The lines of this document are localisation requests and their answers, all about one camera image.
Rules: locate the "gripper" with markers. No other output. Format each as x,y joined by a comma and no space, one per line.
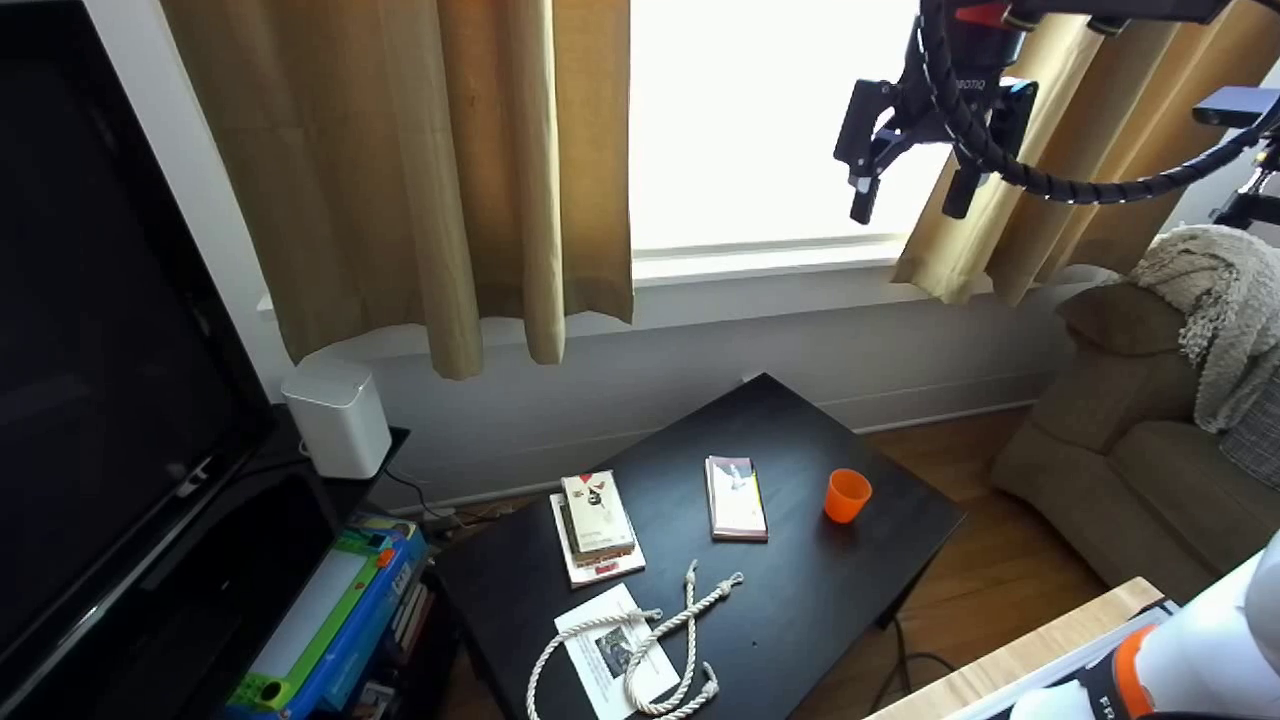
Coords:
975,60

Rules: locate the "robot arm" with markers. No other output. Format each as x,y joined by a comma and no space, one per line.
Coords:
1200,650

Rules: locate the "brown curtain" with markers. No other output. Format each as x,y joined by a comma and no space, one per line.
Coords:
400,170
1080,130

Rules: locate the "window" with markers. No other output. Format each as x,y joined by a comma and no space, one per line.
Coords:
740,120

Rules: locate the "beige knitted blanket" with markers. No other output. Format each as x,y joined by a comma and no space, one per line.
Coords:
1225,300

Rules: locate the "brown sofa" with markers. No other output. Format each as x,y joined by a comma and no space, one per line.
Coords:
1110,450

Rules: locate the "orange plastic cup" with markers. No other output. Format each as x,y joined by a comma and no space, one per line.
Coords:
846,497

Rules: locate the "book with white cover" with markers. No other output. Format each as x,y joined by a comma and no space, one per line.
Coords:
737,500

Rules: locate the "grey patterned pillow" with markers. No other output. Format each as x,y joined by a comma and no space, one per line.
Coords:
1258,440

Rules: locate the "small book with red mark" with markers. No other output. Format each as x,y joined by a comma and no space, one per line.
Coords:
597,515

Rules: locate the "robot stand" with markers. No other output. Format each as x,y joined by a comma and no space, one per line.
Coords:
1030,650

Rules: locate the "large white book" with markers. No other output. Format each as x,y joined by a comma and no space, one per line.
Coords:
605,572

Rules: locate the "white paper leaflet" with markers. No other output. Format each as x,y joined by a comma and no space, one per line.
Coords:
600,660

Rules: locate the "white box speaker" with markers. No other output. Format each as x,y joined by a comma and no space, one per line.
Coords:
338,420

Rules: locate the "black television stand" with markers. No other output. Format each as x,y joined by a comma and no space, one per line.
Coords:
350,497

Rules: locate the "green and blue toy board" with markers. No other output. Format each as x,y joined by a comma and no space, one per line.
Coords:
330,620

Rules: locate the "black television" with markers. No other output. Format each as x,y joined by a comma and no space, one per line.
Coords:
90,330

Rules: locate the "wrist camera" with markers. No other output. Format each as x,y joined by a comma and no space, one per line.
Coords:
1120,8

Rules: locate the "camera on mount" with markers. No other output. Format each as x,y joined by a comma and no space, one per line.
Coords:
1235,105

